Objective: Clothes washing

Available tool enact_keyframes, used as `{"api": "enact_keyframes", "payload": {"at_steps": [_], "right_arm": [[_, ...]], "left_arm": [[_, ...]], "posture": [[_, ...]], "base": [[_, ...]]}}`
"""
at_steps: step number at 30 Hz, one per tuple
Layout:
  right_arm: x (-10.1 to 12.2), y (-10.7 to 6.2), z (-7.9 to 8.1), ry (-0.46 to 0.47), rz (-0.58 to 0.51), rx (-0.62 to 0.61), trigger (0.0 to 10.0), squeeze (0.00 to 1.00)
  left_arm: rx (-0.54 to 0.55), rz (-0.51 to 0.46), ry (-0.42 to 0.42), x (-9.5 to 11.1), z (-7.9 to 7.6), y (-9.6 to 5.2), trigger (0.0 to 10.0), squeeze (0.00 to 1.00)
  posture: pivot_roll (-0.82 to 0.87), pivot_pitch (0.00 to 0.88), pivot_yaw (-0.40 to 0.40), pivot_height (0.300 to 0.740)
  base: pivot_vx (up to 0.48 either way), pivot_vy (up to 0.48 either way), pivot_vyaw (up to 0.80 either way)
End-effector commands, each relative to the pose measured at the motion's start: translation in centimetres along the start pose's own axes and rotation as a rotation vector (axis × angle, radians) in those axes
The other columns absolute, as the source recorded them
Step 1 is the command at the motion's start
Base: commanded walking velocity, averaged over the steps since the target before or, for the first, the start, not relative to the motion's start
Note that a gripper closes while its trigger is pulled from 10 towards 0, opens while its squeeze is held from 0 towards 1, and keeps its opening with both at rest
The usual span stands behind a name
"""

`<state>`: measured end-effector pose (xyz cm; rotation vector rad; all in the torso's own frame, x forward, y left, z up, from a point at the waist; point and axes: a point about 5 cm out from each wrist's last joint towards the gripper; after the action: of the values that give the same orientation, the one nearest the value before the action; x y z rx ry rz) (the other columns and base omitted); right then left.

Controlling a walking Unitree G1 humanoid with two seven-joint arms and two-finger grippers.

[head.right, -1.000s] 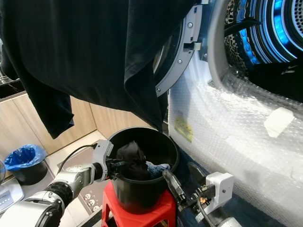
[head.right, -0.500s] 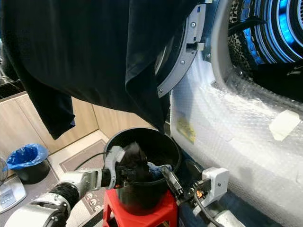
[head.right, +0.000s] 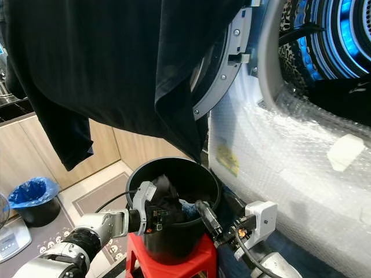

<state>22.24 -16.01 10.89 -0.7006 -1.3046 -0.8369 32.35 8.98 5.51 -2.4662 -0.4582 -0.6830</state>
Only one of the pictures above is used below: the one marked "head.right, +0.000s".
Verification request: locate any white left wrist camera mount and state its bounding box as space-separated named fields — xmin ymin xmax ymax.
xmin=132 ymin=181 xmax=158 ymax=236

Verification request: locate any clear bubble wrap sheet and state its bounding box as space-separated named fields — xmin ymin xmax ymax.
xmin=208 ymin=87 xmax=371 ymax=268

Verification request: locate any light wooden cabinet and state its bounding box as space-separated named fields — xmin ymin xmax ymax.
xmin=0 ymin=111 xmax=189 ymax=192

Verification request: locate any large black shirt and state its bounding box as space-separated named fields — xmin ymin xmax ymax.
xmin=0 ymin=0 xmax=250 ymax=172

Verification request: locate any yellow label sticker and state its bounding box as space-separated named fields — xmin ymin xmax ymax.
xmin=216 ymin=144 xmax=240 ymax=177

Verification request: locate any white tape patch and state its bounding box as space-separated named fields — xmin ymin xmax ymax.
xmin=327 ymin=134 xmax=365 ymax=172

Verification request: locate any white front-load washing machine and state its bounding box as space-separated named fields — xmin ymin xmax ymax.
xmin=191 ymin=0 xmax=371 ymax=135

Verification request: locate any stainless steel urn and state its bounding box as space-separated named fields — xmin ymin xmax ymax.
xmin=0 ymin=72 xmax=17 ymax=106

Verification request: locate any grey skull print mat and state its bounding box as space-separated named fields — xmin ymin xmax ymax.
xmin=0 ymin=215 xmax=77 ymax=278

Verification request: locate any wire guard fan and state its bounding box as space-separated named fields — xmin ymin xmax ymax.
xmin=0 ymin=194 xmax=9 ymax=226

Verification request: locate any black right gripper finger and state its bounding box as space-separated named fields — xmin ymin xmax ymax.
xmin=223 ymin=193 xmax=254 ymax=222
xmin=194 ymin=199 xmax=225 ymax=238

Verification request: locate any black garment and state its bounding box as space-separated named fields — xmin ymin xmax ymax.
xmin=306 ymin=84 xmax=371 ymax=135
xmin=152 ymin=174 xmax=187 ymax=224

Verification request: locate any black plastic bucket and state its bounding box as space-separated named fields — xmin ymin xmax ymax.
xmin=126 ymin=156 xmax=222 ymax=266

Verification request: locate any blue plastic bin bag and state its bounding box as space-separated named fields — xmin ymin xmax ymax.
xmin=7 ymin=177 xmax=59 ymax=209

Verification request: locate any grey round washer door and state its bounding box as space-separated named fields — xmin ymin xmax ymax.
xmin=191 ymin=0 xmax=293 ymax=122

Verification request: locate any white floor scale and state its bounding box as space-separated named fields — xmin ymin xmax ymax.
xmin=0 ymin=217 xmax=31 ymax=261

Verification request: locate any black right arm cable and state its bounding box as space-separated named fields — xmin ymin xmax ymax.
xmin=242 ymin=233 xmax=273 ymax=278

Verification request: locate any red plastic stool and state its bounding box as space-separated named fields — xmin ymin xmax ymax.
xmin=125 ymin=232 xmax=211 ymax=278

